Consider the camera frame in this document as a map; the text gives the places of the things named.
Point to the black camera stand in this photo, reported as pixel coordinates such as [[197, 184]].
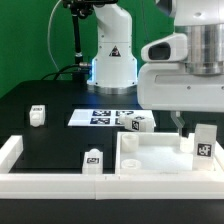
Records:
[[81, 9]]

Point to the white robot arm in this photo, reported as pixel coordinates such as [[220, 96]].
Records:
[[114, 68]]

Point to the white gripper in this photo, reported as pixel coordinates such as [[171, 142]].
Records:
[[164, 84]]

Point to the white marker sheet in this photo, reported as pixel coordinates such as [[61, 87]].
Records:
[[103, 117]]

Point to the white square tabletop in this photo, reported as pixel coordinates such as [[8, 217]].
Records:
[[145, 153]]

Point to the white U-shaped fence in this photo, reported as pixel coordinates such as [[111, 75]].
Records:
[[200, 184]]

